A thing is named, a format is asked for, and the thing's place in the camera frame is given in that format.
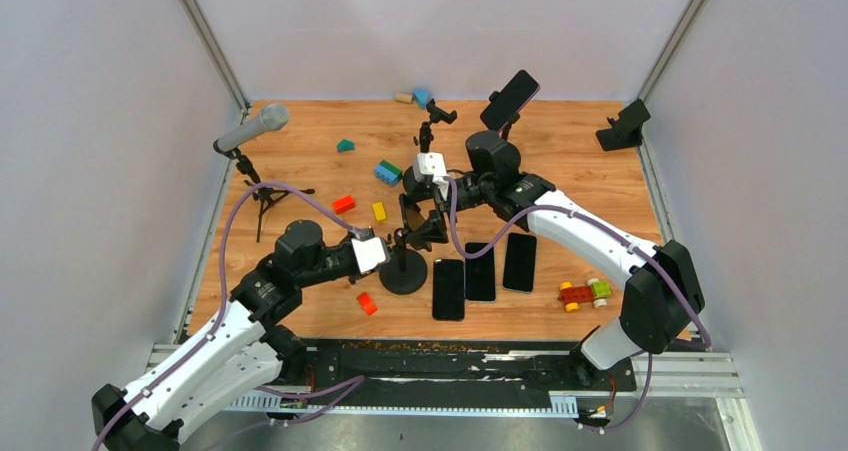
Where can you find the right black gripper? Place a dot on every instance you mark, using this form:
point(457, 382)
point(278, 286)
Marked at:
point(432, 228)

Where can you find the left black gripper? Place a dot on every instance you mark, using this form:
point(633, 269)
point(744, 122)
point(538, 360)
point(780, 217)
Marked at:
point(388, 241)

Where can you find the black stand of phone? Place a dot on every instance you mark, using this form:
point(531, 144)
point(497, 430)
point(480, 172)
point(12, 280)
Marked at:
point(424, 136)

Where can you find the black desk phone stand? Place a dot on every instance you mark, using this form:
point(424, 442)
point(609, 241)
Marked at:
point(626, 130)

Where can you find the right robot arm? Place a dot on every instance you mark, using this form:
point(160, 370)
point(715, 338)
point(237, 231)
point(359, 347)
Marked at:
point(661, 291)

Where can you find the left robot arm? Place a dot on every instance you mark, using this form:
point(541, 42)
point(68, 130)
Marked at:
point(242, 347)

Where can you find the black microphone tripod stand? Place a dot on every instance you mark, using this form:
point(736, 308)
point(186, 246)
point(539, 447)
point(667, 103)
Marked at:
point(266, 197)

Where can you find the black round pole stand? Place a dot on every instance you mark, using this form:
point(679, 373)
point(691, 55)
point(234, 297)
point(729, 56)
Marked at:
point(502, 112)

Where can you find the purple-edged phone on pole stand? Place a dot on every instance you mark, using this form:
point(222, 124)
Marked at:
point(523, 83)

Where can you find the yellow wooden block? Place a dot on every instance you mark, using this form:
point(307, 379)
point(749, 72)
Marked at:
point(379, 212)

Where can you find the orange red block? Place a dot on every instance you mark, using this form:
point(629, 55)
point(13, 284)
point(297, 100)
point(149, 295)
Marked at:
point(368, 305)

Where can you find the red wooden block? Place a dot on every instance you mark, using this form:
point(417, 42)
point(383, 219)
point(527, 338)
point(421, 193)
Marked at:
point(344, 204)

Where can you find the blue green lego brick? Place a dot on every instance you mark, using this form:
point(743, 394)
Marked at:
point(388, 173)

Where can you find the teal triangular block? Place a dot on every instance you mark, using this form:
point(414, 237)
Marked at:
point(345, 145)

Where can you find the tan wooden cylinder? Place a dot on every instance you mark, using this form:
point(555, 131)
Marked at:
point(404, 97)

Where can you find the blue triangular block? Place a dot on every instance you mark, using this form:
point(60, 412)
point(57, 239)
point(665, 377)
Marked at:
point(421, 97)

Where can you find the grey microphone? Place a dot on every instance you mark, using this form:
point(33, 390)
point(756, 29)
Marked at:
point(271, 118)

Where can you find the red lego toy car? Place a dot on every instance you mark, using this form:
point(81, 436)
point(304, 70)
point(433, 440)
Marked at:
point(595, 292)

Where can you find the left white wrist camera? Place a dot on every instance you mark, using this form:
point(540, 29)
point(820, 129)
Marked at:
point(370, 253)

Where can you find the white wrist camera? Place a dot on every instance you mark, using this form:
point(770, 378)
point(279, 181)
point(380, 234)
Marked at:
point(430, 169)
point(370, 253)

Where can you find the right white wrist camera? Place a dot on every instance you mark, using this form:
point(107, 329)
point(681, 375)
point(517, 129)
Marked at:
point(430, 169)

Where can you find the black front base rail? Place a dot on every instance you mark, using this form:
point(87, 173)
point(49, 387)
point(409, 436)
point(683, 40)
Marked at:
point(450, 374)

